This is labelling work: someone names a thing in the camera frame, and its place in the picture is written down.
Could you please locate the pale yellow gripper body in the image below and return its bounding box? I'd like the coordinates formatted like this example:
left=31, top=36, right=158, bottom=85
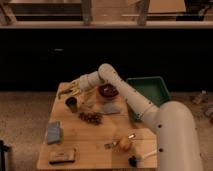
left=70, top=77, right=90, bottom=95

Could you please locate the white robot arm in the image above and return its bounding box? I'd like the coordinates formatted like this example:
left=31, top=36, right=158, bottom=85
left=72, top=63, right=204, bottom=171

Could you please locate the metal cup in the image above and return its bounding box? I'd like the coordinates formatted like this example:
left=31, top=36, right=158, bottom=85
left=65, top=97, right=78, bottom=113

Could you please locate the dark red bowl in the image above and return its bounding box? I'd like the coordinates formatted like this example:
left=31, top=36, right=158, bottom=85
left=98, top=84, right=119, bottom=98

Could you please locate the grey cloth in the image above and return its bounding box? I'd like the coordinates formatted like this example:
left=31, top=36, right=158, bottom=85
left=99, top=103, right=120, bottom=115

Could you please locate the bunch of dark grapes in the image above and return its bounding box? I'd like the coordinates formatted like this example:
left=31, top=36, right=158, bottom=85
left=79, top=113, right=102, bottom=125

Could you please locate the blue sponge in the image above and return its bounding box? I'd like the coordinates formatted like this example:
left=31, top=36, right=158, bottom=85
left=46, top=121, right=62, bottom=145

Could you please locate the small metal clip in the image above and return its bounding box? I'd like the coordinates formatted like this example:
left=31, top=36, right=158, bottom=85
left=104, top=141, right=117, bottom=149

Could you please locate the green tray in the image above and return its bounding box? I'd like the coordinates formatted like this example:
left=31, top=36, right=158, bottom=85
left=125, top=76, right=172, bottom=122

